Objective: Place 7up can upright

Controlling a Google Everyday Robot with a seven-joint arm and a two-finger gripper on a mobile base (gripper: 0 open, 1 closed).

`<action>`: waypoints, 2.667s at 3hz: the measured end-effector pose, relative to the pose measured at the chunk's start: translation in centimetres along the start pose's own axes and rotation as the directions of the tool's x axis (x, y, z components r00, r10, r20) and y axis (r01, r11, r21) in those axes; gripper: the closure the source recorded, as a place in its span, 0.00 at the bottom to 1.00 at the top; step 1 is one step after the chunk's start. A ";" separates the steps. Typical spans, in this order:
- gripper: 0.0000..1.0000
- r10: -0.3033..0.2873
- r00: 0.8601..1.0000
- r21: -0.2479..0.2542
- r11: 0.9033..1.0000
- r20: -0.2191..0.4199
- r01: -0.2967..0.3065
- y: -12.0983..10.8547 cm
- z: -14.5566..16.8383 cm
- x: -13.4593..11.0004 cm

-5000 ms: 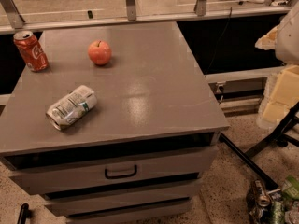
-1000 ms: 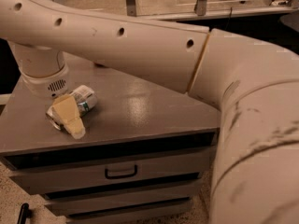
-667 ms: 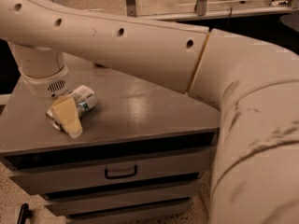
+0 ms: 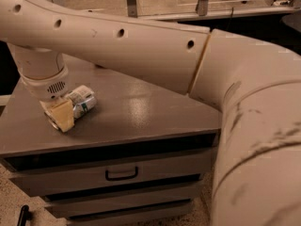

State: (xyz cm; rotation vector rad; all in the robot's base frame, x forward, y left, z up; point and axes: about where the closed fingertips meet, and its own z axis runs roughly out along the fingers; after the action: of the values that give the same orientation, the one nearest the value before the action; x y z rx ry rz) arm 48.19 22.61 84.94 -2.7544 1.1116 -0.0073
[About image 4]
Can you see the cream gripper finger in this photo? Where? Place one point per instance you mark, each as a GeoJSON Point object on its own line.
{"type": "Point", "coordinates": [60, 113]}

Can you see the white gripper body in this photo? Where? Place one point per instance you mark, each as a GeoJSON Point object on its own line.
{"type": "Point", "coordinates": [48, 88]}

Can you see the black drawer handle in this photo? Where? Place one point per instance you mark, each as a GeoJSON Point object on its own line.
{"type": "Point", "coordinates": [121, 175]}

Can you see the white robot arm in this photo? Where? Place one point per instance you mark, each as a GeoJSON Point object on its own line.
{"type": "Point", "coordinates": [256, 86]}

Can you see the black object on floor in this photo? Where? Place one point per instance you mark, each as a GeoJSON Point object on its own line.
{"type": "Point", "coordinates": [25, 215]}

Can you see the metal railing frame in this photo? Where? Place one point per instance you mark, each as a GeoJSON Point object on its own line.
{"type": "Point", "coordinates": [186, 10]}

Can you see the grey drawer cabinet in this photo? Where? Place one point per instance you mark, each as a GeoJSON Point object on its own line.
{"type": "Point", "coordinates": [169, 137]}

